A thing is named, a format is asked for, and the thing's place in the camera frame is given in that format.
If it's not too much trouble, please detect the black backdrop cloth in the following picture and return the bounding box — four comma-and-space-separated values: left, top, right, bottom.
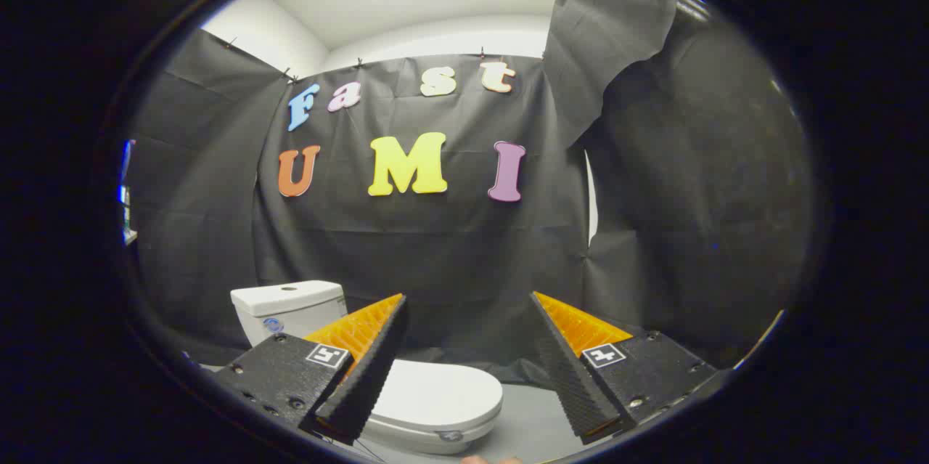
123, 0, 817, 385

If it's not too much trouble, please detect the white toilet bowl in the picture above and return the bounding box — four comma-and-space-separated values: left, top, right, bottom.
359, 420, 494, 456

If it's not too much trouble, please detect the white toilet tank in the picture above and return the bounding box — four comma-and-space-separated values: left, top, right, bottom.
231, 280, 348, 347

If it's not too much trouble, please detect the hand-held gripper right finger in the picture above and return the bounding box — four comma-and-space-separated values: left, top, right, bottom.
531, 290, 721, 446

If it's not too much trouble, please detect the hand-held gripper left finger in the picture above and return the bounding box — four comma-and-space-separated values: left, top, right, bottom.
213, 293, 408, 446

